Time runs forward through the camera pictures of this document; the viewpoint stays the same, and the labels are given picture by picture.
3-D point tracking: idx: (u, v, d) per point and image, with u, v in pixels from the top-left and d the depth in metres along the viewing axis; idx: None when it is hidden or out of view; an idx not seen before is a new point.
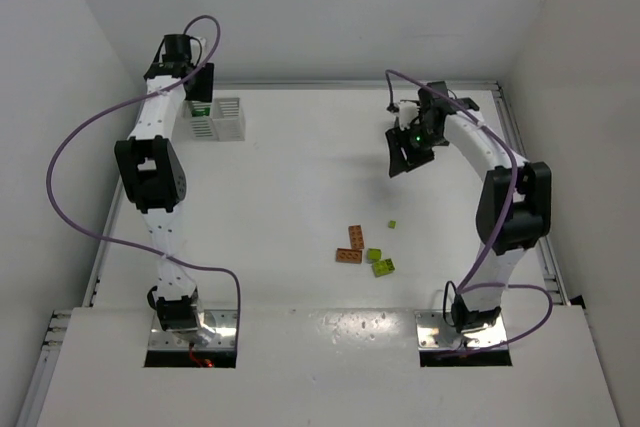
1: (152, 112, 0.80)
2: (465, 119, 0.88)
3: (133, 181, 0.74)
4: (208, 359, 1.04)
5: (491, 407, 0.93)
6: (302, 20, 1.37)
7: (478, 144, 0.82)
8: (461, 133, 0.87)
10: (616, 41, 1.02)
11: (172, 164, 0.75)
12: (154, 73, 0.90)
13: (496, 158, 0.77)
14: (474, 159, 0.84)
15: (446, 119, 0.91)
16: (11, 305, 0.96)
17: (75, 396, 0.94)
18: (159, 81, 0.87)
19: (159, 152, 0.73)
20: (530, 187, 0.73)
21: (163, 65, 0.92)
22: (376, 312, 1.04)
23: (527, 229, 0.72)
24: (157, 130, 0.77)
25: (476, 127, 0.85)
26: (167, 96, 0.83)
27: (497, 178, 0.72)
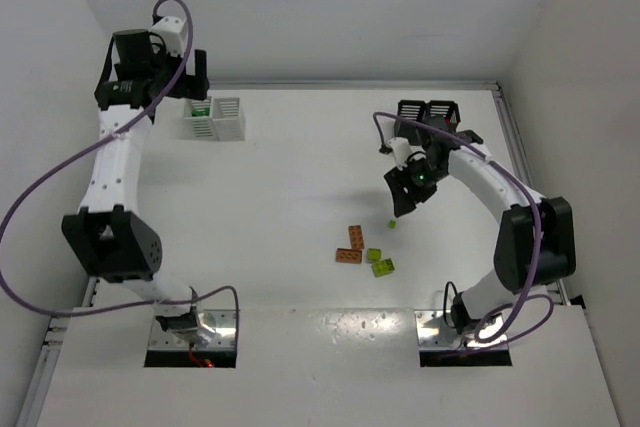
1: (109, 167, 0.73)
2: (470, 153, 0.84)
3: (91, 257, 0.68)
4: (207, 359, 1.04)
5: (491, 407, 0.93)
6: (302, 20, 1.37)
7: (490, 182, 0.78)
8: (467, 169, 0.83)
10: (616, 41, 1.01)
11: (139, 240, 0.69)
12: (109, 99, 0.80)
13: (511, 196, 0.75)
14: (484, 195, 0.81)
15: (450, 155, 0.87)
16: (11, 305, 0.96)
17: (75, 396, 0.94)
18: (116, 114, 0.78)
19: (119, 228, 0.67)
20: (550, 224, 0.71)
21: (118, 85, 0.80)
22: (376, 312, 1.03)
23: (552, 269, 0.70)
24: (117, 196, 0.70)
25: (484, 163, 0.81)
26: (127, 139, 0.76)
27: (517, 219, 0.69)
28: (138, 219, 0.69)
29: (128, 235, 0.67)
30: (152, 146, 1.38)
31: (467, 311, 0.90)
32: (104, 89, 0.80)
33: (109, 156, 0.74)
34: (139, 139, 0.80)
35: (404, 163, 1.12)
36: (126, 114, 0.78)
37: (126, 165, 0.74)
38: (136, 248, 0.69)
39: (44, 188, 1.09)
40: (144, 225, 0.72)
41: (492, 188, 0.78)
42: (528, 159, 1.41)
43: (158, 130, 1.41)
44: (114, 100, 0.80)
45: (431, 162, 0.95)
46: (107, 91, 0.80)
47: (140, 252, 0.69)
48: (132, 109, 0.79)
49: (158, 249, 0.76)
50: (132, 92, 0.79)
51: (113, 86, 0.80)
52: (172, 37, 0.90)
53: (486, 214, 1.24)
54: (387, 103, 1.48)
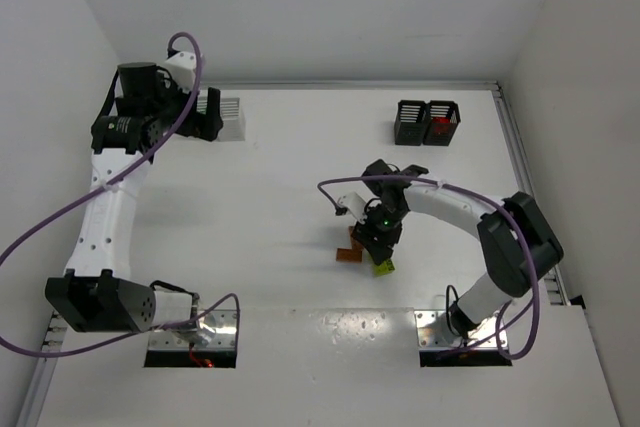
1: (98, 225, 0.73)
2: (422, 184, 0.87)
3: (79, 320, 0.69)
4: (208, 359, 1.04)
5: (490, 407, 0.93)
6: (303, 20, 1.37)
7: (453, 203, 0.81)
8: (426, 199, 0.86)
10: (616, 40, 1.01)
11: (126, 304, 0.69)
12: (103, 139, 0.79)
13: (475, 207, 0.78)
14: (454, 218, 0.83)
15: (406, 193, 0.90)
16: (11, 306, 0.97)
17: (75, 396, 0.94)
18: (108, 159, 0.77)
19: (106, 296, 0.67)
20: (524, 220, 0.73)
21: (114, 124, 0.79)
22: (376, 312, 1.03)
23: (545, 260, 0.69)
24: (104, 256, 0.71)
25: (438, 188, 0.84)
26: (119, 191, 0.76)
27: (491, 228, 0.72)
28: (125, 284, 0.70)
29: (115, 304, 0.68)
30: None
31: (467, 314, 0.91)
32: (99, 127, 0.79)
33: (99, 211, 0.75)
34: (133, 183, 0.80)
35: (364, 216, 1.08)
36: (120, 162, 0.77)
37: (116, 222, 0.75)
38: (125, 314, 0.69)
39: (44, 188, 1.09)
40: (133, 287, 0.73)
41: (457, 206, 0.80)
42: (528, 159, 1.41)
43: None
44: (108, 141, 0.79)
45: (388, 206, 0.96)
46: (101, 130, 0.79)
47: (127, 317, 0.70)
48: (127, 155, 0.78)
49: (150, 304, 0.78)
50: (128, 134, 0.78)
51: (109, 125, 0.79)
52: (184, 74, 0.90)
53: None
54: (388, 103, 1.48)
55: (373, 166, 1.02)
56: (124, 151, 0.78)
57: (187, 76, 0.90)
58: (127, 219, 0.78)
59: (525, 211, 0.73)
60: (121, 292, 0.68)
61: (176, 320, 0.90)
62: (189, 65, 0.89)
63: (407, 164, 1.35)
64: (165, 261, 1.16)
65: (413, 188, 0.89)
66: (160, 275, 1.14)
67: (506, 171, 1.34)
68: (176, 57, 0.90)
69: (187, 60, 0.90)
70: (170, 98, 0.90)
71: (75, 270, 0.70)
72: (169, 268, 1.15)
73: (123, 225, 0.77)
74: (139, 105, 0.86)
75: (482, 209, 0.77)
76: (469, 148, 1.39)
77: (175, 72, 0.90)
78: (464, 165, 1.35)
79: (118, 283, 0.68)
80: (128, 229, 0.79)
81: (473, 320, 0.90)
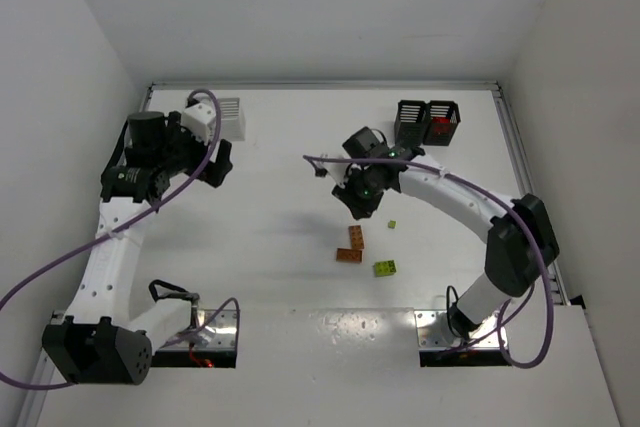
1: (101, 273, 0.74)
2: (422, 171, 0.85)
3: (74, 371, 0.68)
4: (207, 359, 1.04)
5: (490, 407, 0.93)
6: (303, 20, 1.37)
7: (455, 197, 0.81)
8: (424, 187, 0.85)
10: (616, 40, 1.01)
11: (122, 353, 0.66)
12: (113, 189, 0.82)
13: (482, 206, 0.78)
14: (450, 211, 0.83)
15: (402, 176, 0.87)
16: (11, 306, 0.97)
17: (75, 397, 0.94)
18: (116, 207, 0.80)
19: (102, 342, 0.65)
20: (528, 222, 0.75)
21: (124, 174, 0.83)
22: (376, 312, 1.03)
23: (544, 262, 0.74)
24: (104, 303, 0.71)
25: (440, 177, 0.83)
26: (124, 238, 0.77)
27: (502, 233, 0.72)
28: (123, 330, 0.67)
29: (111, 352, 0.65)
30: None
31: (466, 314, 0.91)
32: (108, 177, 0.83)
33: (103, 258, 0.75)
34: (139, 231, 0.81)
35: (344, 180, 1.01)
36: (126, 210, 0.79)
37: (119, 269, 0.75)
38: (119, 363, 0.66)
39: (44, 189, 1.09)
40: (133, 335, 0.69)
41: (461, 201, 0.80)
42: (528, 159, 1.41)
43: None
44: (118, 190, 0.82)
45: (372, 180, 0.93)
46: (112, 181, 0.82)
47: (122, 366, 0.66)
48: (136, 204, 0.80)
49: (149, 358, 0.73)
50: (138, 185, 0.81)
51: (119, 175, 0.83)
52: (196, 122, 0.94)
53: None
54: (388, 103, 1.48)
55: (362, 134, 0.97)
56: (132, 199, 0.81)
57: (203, 129, 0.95)
58: (132, 266, 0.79)
59: (535, 214, 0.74)
60: (118, 339, 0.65)
61: (177, 320, 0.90)
62: (206, 120, 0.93)
63: None
64: (164, 260, 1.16)
65: (410, 172, 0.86)
66: (160, 275, 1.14)
67: (506, 171, 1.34)
68: (195, 110, 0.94)
69: (205, 114, 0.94)
70: (181, 146, 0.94)
71: (75, 316, 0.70)
72: (169, 268, 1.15)
73: (127, 272, 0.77)
74: (148, 154, 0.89)
75: (487, 208, 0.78)
76: (468, 149, 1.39)
77: (189, 123, 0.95)
78: (464, 165, 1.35)
79: (116, 330, 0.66)
80: (132, 272, 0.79)
81: (473, 320, 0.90)
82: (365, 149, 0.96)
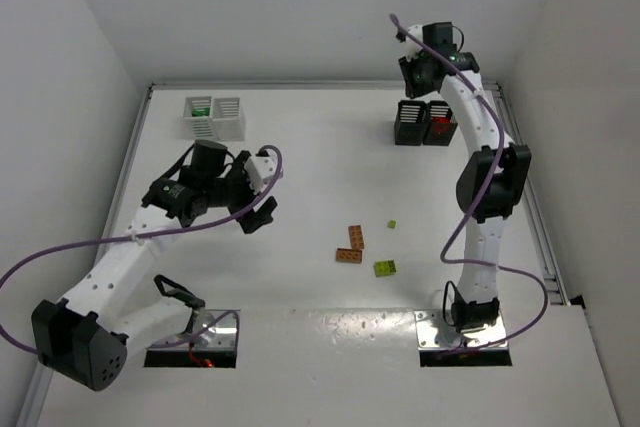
1: (109, 269, 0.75)
2: (462, 84, 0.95)
3: (48, 351, 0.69)
4: (208, 359, 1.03)
5: (490, 407, 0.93)
6: (303, 20, 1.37)
7: (471, 116, 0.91)
8: (456, 97, 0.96)
10: (616, 40, 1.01)
11: (93, 354, 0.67)
12: (155, 197, 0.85)
13: (483, 135, 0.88)
14: (463, 125, 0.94)
15: (446, 80, 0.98)
16: (11, 306, 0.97)
17: (75, 397, 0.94)
18: (149, 214, 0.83)
19: (79, 338, 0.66)
20: (510, 164, 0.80)
21: (170, 187, 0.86)
22: (376, 312, 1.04)
23: (501, 199, 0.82)
24: (97, 299, 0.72)
25: (472, 95, 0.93)
26: (142, 246, 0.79)
27: (480, 158, 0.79)
28: (104, 334, 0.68)
29: (84, 349, 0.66)
30: (152, 147, 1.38)
31: (463, 297, 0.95)
32: (155, 183, 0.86)
33: (118, 256, 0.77)
34: (160, 245, 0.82)
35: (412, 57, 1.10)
36: (157, 220, 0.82)
37: (126, 272, 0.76)
38: (88, 362, 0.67)
39: (44, 189, 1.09)
40: (111, 339, 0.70)
41: (472, 122, 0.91)
42: None
43: (157, 131, 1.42)
44: (157, 199, 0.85)
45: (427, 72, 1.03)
46: (157, 188, 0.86)
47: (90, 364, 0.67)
48: (168, 217, 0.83)
49: (119, 367, 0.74)
50: (176, 202, 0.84)
51: (165, 186, 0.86)
52: (256, 171, 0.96)
53: None
54: (387, 103, 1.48)
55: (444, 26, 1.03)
56: (166, 212, 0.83)
57: (257, 180, 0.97)
58: (140, 275, 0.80)
59: (515, 161, 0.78)
60: (94, 341, 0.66)
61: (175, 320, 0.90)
62: (264, 174, 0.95)
63: (408, 163, 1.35)
64: (165, 259, 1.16)
65: (454, 80, 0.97)
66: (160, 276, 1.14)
67: None
68: (260, 160, 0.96)
69: (265, 168, 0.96)
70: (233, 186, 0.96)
71: (69, 301, 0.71)
72: (169, 268, 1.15)
73: (133, 278, 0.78)
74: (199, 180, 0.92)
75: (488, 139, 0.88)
76: None
77: (250, 169, 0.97)
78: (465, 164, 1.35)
79: (97, 331, 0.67)
80: (137, 282, 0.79)
81: (465, 300, 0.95)
82: (436, 41, 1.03)
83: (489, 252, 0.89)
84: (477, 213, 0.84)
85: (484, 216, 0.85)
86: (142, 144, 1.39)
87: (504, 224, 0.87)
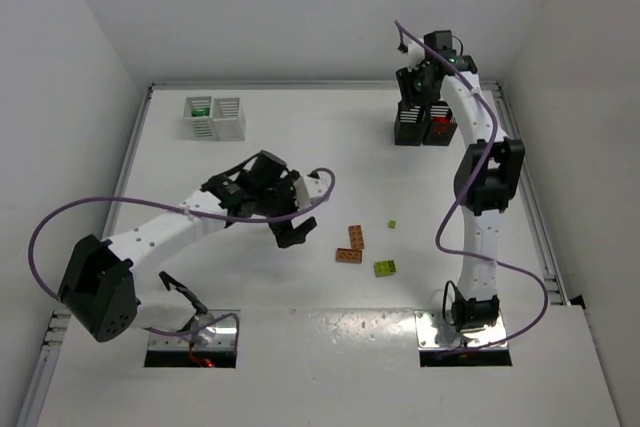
1: (156, 230, 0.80)
2: (461, 83, 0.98)
3: (71, 284, 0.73)
4: (208, 359, 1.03)
5: (490, 407, 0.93)
6: (303, 19, 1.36)
7: (467, 112, 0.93)
8: (455, 95, 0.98)
10: (617, 39, 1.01)
11: (111, 301, 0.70)
12: (212, 188, 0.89)
13: (480, 129, 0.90)
14: (460, 122, 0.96)
15: (445, 80, 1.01)
16: (11, 306, 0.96)
17: (74, 398, 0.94)
18: (204, 198, 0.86)
19: (108, 279, 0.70)
20: (505, 158, 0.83)
21: (228, 183, 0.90)
22: (377, 312, 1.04)
23: (494, 192, 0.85)
24: (138, 251, 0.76)
25: (470, 93, 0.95)
26: (192, 221, 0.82)
27: (474, 151, 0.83)
28: (130, 284, 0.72)
29: (108, 291, 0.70)
30: (151, 148, 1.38)
31: (462, 294, 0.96)
32: (216, 176, 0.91)
33: (167, 222, 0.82)
34: (204, 228, 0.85)
35: (414, 66, 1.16)
36: (209, 205, 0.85)
37: (168, 238, 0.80)
38: (105, 305, 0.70)
39: (44, 189, 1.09)
40: (131, 294, 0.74)
41: (468, 117, 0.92)
42: (528, 159, 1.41)
43: (157, 131, 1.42)
44: (214, 191, 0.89)
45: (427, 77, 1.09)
46: (217, 180, 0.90)
47: (104, 309, 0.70)
48: (219, 206, 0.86)
49: (122, 327, 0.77)
50: (230, 197, 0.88)
51: (225, 181, 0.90)
52: (303, 190, 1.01)
53: None
54: (387, 103, 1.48)
55: (444, 33, 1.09)
56: (219, 202, 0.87)
57: (305, 198, 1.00)
58: (177, 246, 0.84)
59: (509, 156, 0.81)
60: (121, 286, 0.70)
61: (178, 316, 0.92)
62: (313, 193, 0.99)
63: (407, 164, 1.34)
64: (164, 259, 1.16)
65: (453, 80, 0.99)
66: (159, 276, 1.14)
67: None
68: (311, 181, 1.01)
69: (315, 188, 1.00)
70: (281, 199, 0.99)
71: (112, 243, 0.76)
72: (169, 268, 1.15)
73: (171, 246, 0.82)
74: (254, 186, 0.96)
75: (485, 134, 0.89)
76: None
77: (301, 188, 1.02)
78: None
79: (130, 275, 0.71)
80: (168, 253, 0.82)
81: (465, 298, 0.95)
82: (436, 47, 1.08)
83: (489, 248, 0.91)
84: (473, 206, 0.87)
85: (481, 209, 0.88)
86: (142, 144, 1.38)
87: (501, 216, 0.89)
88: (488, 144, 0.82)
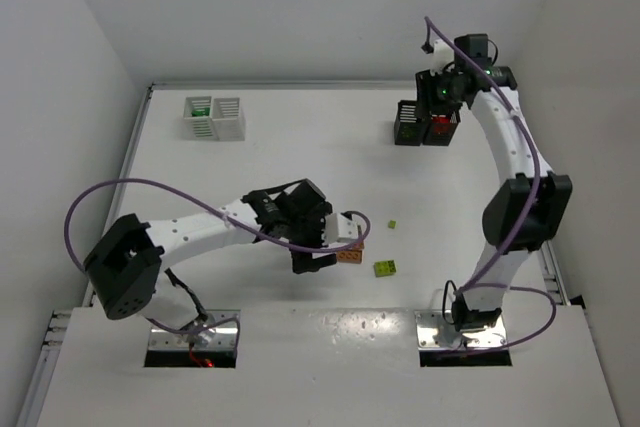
1: (193, 226, 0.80)
2: (496, 99, 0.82)
3: (100, 254, 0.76)
4: (208, 359, 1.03)
5: (490, 407, 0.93)
6: (303, 19, 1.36)
7: (505, 137, 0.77)
8: (488, 113, 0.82)
10: (616, 39, 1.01)
11: (134, 282, 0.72)
12: (252, 201, 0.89)
13: (519, 160, 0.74)
14: (493, 147, 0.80)
15: (478, 94, 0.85)
16: (10, 306, 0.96)
17: (74, 398, 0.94)
18: (241, 210, 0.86)
19: (139, 258, 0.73)
20: (546, 195, 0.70)
21: (268, 201, 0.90)
22: (376, 312, 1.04)
23: (532, 234, 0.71)
24: (172, 243, 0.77)
25: (508, 114, 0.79)
26: (227, 227, 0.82)
27: (514, 186, 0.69)
28: (156, 270, 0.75)
29: (134, 271, 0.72)
30: (151, 148, 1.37)
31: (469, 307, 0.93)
32: (258, 191, 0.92)
33: (204, 221, 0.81)
34: (235, 237, 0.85)
35: (437, 71, 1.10)
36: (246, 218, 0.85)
37: (203, 237, 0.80)
38: (126, 284, 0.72)
39: (44, 189, 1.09)
40: (153, 280, 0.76)
41: (506, 144, 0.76)
42: None
43: (157, 131, 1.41)
44: (253, 205, 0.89)
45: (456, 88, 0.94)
46: (257, 196, 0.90)
47: (123, 288, 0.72)
48: (255, 221, 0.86)
49: (132, 309, 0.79)
50: (267, 214, 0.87)
51: (265, 198, 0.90)
52: (334, 227, 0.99)
53: None
54: (388, 103, 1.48)
55: (478, 37, 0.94)
56: (255, 216, 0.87)
57: (333, 234, 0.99)
58: (207, 247, 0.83)
59: (555, 194, 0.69)
60: (148, 270, 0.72)
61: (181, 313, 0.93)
62: (342, 232, 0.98)
63: (408, 164, 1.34)
64: None
65: (487, 96, 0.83)
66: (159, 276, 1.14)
67: None
68: (345, 220, 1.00)
69: (346, 226, 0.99)
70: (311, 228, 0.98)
71: (150, 227, 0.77)
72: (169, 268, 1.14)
73: (201, 246, 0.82)
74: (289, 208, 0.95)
75: (525, 166, 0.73)
76: (469, 147, 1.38)
77: (331, 225, 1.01)
78: (465, 164, 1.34)
79: (159, 262, 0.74)
80: (191, 252, 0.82)
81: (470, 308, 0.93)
82: (469, 55, 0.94)
83: (503, 275, 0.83)
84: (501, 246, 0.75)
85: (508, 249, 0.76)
86: (142, 144, 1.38)
87: (527, 255, 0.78)
88: (536, 179, 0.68)
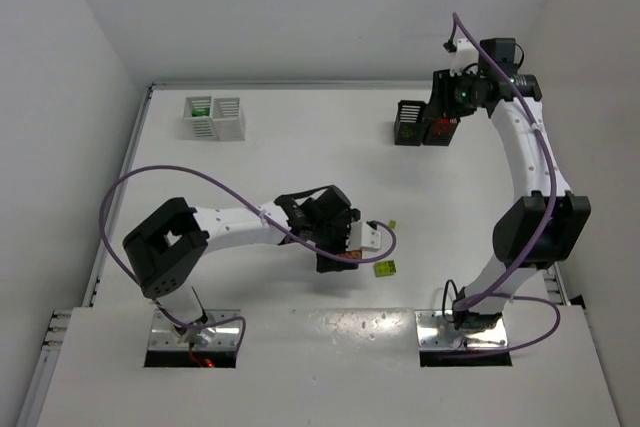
1: (234, 217, 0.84)
2: (519, 112, 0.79)
3: (143, 232, 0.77)
4: (208, 359, 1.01)
5: (490, 407, 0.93)
6: (303, 19, 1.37)
7: (524, 151, 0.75)
8: (508, 124, 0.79)
10: (616, 39, 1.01)
11: (177, 263, 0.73)
12: (282, 205, 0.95)
13: (537, 177, 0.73)
14: (511, 159, 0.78)
15: (499, 104, 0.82)
16: (10, 307, 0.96)
17: (74, 398, 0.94)
18: (274, 211, 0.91)
19: (183, 240, 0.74)
20: (561, 215, 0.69)
21: (296, 207, 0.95)
22: (377, 312, 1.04)
23: (544, 254, 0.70)
24: (215, 230, 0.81)
25: (529, 129, 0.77)
26: (262, 223, 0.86)
27: (530, 205, 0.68)
28: (198, 254, 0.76)
29: (179, 251, 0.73)
30: (151, 148, 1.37)
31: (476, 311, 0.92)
32: (288, 196, 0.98)
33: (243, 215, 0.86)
34: (268, 236, 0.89)
35: (458, 72, 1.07)
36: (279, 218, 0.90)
37: (241, 229, 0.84)
38: (169, 263, 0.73)
39: (44, 190, 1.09)
40: (191, 264, 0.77)
41: (524, 158, 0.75)
42: None
43: (157, 131, 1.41)
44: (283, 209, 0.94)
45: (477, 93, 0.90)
46: (287, 201, 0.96)
47: (166, 268, 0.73)
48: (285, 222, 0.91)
49: (165, 290, 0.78)
50: (295, 219, 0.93)
51: (294, 204, 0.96)
52: (358, 234, 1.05)
53: (487, 214, 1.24)
54: (388, 103, 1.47)
55: (506, 41, 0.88)
56: (286, 218, 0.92)
57: (356, 242, 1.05)
58: (241, 241, 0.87)
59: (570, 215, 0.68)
60: (192, 252, 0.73)
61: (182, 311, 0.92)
62: (365, 241, 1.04)
63: (408, 164, 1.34)
64: None
65: (510, 106, 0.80)
66: None
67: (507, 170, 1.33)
68: (368, 230, 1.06)
69: (369, 236, 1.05)
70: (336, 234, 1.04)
71: (197, 212, 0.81)
72: None
73: (236, 239, 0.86)
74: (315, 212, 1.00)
75: (542, 183, 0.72)
76: (469, 147, 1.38)
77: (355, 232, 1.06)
78: (465, 164, 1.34)
79: (203, 245, 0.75)
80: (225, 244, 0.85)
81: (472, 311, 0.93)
82: (493, 59, 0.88)
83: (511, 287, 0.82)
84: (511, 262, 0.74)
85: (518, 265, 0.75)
86: (142, 144, 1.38)
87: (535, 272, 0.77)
88: (553, 199, 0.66)
